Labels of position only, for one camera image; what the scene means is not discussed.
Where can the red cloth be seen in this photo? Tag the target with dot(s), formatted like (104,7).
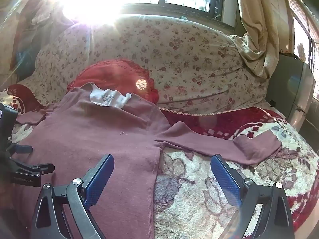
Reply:
(109,74)

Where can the beige curtain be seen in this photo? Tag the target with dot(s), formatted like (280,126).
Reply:
(259,29)

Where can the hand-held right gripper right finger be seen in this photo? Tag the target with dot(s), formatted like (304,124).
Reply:
(224,179)

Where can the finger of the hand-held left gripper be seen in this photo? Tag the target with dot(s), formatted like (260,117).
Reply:
(23,149)
(43,168)

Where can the mauve long-sleeved shirt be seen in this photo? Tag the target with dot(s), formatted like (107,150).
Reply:
(87,134)

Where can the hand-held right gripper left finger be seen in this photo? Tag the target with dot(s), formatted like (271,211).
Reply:
(99,176)

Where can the hanging clothes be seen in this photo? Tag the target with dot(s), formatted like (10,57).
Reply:
(37,20)

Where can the window with metal grille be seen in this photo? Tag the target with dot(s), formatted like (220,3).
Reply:
(304,29)

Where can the floral beige cushion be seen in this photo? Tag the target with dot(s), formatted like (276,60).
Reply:
(187,62)

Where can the red and white plush blanket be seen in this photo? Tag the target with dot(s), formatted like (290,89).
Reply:
(199,191)

